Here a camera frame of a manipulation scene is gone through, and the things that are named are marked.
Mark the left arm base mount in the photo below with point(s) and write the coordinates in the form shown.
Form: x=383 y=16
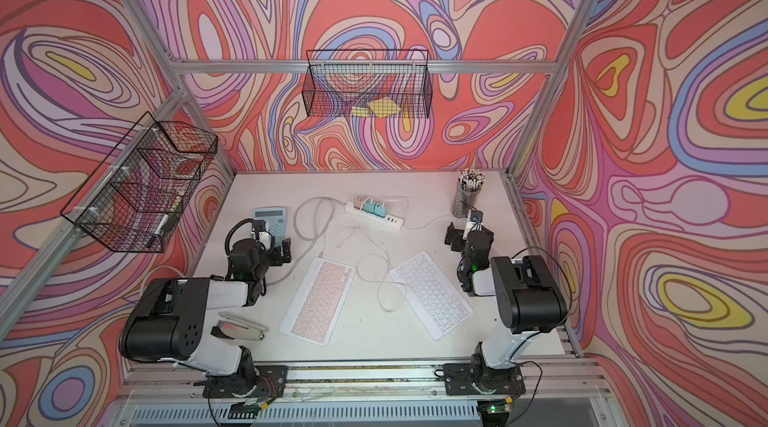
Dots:
x=264 y=382

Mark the teal usb charger end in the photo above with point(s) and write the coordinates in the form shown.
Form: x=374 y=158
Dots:
x=380 y=210

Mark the black wire basket back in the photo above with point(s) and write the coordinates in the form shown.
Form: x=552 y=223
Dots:
x=338 y=79

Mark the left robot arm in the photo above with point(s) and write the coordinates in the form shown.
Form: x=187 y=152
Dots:
x=168 y=323

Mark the white power strip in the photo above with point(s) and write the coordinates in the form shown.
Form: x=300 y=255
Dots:
x=389 y=223

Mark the white keyboard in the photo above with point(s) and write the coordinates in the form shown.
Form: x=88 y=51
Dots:
x=435 y=300

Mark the pencil holder cup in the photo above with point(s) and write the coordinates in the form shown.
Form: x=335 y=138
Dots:
x=469 y=184

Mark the grey calculator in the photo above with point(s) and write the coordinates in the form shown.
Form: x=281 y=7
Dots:
x=275 y=219

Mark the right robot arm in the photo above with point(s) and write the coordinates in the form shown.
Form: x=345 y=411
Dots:
x=529 y=303

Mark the black wire basket left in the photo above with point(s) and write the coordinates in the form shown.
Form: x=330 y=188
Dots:
x=136 y=196

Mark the silver stapler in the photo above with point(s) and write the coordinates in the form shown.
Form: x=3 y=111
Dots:
x=233 y=327

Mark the teal usb charger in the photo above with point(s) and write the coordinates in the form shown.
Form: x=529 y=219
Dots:
x=370 y=206

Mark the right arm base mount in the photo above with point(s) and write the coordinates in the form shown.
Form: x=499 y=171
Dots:
x=465 y=379

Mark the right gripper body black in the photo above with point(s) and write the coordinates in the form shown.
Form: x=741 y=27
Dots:
x=458 y=243

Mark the black wire basket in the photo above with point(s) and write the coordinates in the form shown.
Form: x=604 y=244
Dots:
x=338 y=79
x=136 y=196

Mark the pink keyboard left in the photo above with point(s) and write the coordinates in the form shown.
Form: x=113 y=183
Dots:
x=316 y=307

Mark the yellow sticky notes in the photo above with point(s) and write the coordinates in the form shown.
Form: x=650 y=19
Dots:
x=382 y=107

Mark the pink usb charger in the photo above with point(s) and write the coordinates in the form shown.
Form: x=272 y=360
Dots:
x=358 y=202

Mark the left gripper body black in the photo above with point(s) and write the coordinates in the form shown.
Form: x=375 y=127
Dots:
x=275 y=259

